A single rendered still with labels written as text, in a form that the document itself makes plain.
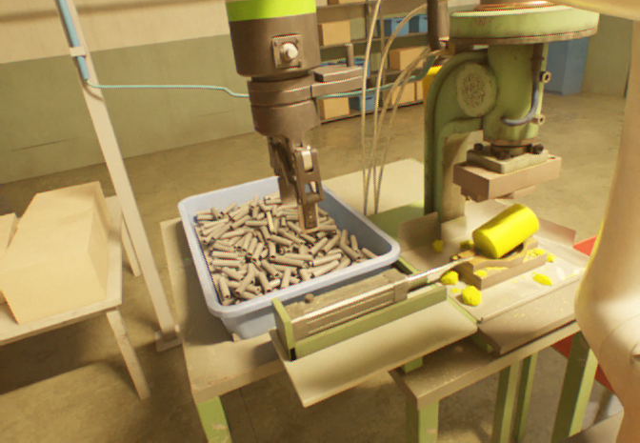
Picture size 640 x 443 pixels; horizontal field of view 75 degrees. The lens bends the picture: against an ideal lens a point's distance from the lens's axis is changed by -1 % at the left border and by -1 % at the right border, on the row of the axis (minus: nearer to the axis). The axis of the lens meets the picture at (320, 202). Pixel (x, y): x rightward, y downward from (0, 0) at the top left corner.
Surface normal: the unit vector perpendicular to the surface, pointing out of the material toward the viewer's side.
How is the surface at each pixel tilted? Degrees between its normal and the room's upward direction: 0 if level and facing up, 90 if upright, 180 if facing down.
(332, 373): 0
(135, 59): 90
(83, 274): 90
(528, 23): 90
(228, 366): 0
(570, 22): 90
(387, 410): 0
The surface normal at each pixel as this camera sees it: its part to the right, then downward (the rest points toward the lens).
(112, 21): 0.40, 0.36
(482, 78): -0.91, 0.25
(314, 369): -0.10, -0.90
